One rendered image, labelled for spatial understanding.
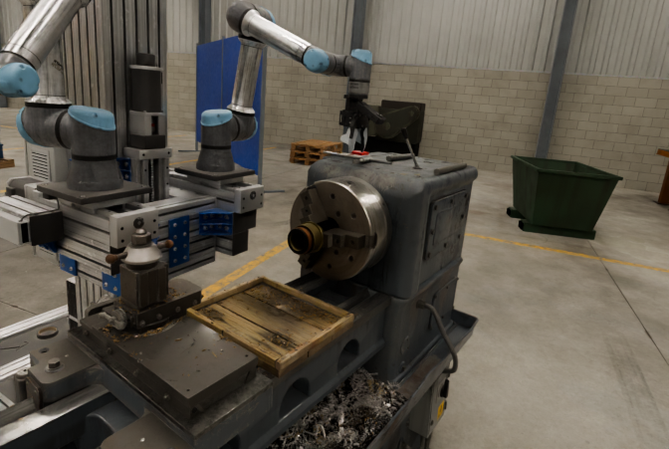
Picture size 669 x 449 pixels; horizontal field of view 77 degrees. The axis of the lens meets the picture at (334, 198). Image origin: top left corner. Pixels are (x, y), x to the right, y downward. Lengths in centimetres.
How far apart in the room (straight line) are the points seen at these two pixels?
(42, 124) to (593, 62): 1088
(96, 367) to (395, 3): 1136
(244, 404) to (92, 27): 126
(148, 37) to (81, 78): 27
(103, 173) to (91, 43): 47
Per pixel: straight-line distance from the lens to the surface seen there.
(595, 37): 1149
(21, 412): 108
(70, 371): 105
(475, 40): 1141
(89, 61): 168
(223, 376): 86
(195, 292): 105
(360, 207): 122
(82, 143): 140
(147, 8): 174
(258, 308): 126
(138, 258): 95
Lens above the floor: 148
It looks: 13 degrees down
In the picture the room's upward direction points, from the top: 5 degrees clockwise
